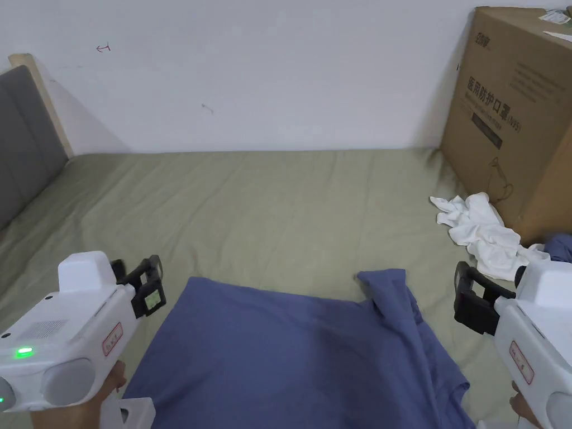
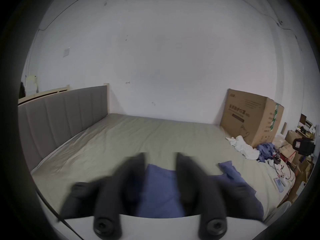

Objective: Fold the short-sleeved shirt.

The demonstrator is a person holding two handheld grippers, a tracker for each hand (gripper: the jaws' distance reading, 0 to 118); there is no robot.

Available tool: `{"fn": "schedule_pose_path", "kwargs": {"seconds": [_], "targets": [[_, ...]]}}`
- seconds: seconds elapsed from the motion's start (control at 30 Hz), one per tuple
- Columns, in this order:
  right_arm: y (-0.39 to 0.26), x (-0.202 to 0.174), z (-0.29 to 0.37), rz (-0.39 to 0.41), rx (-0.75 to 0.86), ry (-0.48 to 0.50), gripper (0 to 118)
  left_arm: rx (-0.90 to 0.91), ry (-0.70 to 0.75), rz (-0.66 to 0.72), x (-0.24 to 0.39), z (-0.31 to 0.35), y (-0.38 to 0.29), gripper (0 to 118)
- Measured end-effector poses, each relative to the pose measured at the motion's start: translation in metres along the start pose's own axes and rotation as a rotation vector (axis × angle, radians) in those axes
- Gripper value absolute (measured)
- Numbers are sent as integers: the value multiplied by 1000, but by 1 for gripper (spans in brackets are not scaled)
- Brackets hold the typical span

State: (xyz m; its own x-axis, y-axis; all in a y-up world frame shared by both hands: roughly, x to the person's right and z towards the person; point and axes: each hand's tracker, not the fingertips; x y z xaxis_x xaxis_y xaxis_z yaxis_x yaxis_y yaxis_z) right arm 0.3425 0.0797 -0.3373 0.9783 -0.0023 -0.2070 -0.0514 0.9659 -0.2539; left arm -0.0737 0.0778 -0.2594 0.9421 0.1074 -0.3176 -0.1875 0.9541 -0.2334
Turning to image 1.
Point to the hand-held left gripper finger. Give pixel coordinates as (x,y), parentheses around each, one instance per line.
(149,297)
(119,269)

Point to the crumpled white cloth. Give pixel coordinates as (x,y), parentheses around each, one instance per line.
(478,228)

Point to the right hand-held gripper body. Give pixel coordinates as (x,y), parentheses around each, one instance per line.
(543,321)

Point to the grey padded headboard wooden frame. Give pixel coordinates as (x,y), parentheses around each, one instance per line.
(22,134)

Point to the bed with pale green sheet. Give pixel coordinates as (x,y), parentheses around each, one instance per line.
(268,214)

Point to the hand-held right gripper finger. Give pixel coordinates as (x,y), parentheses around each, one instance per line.
(487,285)
(480,315)

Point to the person's right hand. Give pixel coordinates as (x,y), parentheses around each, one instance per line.
(529,409)

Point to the person's left hand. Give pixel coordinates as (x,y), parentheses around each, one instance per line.
(71,415)

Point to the dark blue shirt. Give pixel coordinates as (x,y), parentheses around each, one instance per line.
(277,348)

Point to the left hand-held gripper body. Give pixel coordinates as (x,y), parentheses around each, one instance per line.
(67,326)

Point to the large brown cardboard carton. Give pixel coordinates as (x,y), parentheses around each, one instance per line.
(514,134)

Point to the bunched blue garment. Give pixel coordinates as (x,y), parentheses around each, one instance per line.
(561,248)

